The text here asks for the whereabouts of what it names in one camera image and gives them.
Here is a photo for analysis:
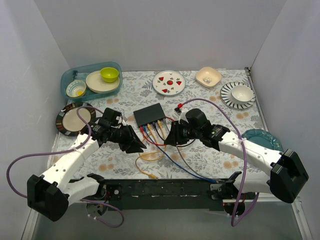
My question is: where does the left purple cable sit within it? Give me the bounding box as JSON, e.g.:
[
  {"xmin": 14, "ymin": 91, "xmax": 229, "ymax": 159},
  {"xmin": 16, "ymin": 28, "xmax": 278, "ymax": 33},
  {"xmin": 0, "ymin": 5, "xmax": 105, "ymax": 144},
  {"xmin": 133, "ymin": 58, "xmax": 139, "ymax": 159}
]
[{"xmin": 6, "ymin": 106, "xmax": 125, "ymax": 228}]

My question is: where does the lime green bowl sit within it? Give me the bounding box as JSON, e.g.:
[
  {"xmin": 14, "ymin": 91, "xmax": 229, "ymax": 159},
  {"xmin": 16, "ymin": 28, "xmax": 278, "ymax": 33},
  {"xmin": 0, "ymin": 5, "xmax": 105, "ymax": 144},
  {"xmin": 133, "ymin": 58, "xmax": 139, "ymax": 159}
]
[{"xmin": 100, "ymin": 67, "xmax": 119, "ymax": 83}]

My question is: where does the dark rimmed plate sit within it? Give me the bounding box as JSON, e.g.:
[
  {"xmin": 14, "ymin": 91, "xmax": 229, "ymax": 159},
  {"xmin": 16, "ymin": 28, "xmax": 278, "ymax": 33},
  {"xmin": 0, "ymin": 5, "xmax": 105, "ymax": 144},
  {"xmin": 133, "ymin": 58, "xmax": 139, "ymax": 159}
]
[{"xmin": 55, "ymin": 102, "xmax": 92, "ymax": 137}]

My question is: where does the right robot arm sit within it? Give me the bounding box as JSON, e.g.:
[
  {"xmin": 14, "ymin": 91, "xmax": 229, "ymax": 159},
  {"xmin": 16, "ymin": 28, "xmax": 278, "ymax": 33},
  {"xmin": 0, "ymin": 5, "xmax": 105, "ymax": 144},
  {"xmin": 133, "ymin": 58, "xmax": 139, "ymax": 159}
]
[{"xmin": 164, "ymin": 108, "xmax": 309, "ymax": 204}]

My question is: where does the blue striped plate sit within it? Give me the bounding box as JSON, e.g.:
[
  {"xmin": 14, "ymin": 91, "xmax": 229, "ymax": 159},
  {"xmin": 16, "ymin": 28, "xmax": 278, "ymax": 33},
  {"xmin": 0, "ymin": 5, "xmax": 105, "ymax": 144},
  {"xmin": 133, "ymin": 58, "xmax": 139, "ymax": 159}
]
[{"xmin": 220, "ymin": 81, "xmax": 256, "ymax": 110}]

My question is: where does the yellow ethernet cable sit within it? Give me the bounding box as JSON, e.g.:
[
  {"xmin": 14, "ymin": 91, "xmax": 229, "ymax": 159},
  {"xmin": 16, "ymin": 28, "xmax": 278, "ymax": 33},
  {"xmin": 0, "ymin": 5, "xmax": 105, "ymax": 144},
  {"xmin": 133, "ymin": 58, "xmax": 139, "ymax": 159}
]
[
  {"xmin": 135, "ymin": 122, "xmax": 168, "ymax": 180},
  {"xmin": 158, "ymin": 120, "xmax": 169, "ymax": 141}
]

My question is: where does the floral tablecloth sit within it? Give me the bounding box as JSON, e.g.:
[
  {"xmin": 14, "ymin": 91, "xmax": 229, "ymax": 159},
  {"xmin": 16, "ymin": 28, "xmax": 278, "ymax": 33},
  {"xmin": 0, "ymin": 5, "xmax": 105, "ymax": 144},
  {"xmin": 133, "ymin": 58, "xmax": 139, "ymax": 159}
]
[{"xmin": 74, "ymin": 69, "xmax": 266, "ymax": 179}]

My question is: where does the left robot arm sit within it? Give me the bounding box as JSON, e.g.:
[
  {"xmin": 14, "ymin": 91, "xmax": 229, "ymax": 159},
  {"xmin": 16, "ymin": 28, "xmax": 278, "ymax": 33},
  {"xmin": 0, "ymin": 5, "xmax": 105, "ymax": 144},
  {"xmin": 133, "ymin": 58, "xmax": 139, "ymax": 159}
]
[{"xmin": 27, "ymin": 107, "xmax": 147, "ymax": 222}]

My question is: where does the strawberry pattern plate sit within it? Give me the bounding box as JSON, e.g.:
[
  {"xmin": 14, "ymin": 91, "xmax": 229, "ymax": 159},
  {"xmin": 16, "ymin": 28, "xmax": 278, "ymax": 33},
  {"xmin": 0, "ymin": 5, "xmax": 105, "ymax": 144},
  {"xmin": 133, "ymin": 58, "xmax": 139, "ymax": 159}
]
[{"xmin": 152, "ymin": 70, "xmax": 186, "ymax": 97}]

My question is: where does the grey ethernet cable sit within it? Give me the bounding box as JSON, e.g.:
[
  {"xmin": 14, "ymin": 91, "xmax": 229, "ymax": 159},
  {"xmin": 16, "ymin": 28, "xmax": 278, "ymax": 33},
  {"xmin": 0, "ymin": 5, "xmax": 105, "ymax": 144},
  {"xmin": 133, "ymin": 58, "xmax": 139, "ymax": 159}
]
[{"xmin": 162, "ymin": 119, "xmax": 213, "ymax": 181}]

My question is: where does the black network switch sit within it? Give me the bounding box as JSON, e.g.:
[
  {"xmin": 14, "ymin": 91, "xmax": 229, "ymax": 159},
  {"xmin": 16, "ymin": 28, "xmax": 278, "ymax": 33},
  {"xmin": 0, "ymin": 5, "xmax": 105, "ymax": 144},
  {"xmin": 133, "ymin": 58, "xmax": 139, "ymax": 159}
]
[{"xmin": 133, "ymin": 103, "xmax": 166, "ymax": 128}]

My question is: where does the white bowl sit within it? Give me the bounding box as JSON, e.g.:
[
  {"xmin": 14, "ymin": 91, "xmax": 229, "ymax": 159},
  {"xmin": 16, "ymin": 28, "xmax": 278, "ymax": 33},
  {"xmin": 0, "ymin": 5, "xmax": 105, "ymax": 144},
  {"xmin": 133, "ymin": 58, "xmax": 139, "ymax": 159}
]
[{"xmin": 231, "ymin": 85, "xmax": 254, "ymax": 103}]

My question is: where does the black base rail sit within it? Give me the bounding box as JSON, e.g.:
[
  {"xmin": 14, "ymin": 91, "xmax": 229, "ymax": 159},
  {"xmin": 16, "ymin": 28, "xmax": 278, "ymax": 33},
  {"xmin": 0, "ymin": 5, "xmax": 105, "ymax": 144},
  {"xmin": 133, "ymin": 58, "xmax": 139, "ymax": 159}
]
[{"xmin": 87, "ymin": 179, "xmax": 238, "ymax": 211}]

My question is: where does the aluminium frame rail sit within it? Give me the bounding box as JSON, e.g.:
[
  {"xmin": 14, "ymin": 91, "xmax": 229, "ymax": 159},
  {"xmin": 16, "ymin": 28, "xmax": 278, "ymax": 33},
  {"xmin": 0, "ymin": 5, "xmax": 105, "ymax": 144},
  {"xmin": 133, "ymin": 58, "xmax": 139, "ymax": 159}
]
[{"xmin": 22, "ymin": 194, "xmax": 313, "ymax": 240}]

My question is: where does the beige square bowl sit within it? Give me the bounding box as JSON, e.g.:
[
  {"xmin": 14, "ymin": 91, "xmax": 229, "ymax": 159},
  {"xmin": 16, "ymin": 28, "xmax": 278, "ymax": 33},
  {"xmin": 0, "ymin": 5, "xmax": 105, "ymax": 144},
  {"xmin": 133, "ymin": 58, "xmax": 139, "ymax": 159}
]
[{"xmin": 195, "ymin": 66, "xmax": 222, "ymax": 88}]

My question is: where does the cream plate in basin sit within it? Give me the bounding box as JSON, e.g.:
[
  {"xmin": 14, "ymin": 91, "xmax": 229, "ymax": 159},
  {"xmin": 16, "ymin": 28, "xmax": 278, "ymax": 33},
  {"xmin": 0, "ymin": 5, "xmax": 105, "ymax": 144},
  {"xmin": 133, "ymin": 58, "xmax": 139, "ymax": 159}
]
[{"xmin": 85, "ymin": 71, "xmax": 120, "ymax": 93}]

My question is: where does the teal plastic basin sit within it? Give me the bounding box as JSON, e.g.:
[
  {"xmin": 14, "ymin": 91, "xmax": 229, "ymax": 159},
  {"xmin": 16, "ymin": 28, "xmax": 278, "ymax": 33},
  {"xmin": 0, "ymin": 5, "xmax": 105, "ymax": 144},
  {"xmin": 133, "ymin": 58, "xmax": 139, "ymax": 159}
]
[{"xmin": 60, "ymin": 61, "xmax": 123, "ymax": 102}]

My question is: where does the red ethernet cable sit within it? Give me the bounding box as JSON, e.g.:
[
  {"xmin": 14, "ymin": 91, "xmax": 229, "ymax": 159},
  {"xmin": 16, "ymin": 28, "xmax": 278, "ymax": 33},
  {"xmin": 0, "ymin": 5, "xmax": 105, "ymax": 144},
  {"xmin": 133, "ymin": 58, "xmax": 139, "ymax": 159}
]
[{"xmin": 139, "ymin": 116, "xmax": 179, "ymax": 146}]

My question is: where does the black ethernet cable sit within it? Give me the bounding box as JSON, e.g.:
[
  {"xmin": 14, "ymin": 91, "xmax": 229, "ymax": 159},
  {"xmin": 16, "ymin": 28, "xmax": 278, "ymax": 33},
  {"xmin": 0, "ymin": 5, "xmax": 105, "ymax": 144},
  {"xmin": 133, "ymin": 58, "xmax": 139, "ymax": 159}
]
[{"xmin": 152, "ymin": 122, "xmax": 198, "ymax": 147}]

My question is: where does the blue ethernet cable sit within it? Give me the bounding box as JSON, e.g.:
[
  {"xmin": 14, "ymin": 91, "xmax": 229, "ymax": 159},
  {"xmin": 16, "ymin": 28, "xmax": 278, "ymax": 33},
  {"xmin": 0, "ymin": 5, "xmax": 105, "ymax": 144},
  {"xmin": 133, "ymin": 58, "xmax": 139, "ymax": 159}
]
[{"xmin": 143, "ymin": 126, "xmax": 220, "ymax": 182}]

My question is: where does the teal scalloped plate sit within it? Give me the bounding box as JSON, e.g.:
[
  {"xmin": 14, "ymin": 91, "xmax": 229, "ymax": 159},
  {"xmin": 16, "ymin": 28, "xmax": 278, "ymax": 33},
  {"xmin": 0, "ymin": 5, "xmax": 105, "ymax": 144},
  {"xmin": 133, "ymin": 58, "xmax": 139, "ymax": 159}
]
[{"xmin": 241, "ymin": 129, "xmax": 284, "ymax": 152}]

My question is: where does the blue patterned small bowl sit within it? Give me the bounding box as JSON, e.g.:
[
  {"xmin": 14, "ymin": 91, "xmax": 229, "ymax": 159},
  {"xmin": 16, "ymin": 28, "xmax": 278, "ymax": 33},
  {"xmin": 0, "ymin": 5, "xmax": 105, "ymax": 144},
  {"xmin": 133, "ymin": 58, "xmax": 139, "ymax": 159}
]
[{"xmin": 65, "ymin": 80, "xmax": 87, "ymax": 98}]

